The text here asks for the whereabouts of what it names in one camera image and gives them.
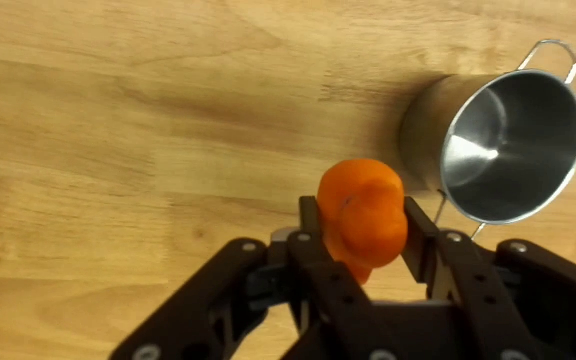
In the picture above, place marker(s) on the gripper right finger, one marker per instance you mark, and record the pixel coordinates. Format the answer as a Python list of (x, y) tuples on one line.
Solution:
[(473, 280)]

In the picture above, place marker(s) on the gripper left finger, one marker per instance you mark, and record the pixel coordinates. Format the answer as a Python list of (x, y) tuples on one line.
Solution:
[(313, 280)]

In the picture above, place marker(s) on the orange rubber duck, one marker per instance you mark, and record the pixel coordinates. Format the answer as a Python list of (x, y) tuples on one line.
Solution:
[(363, 215)]

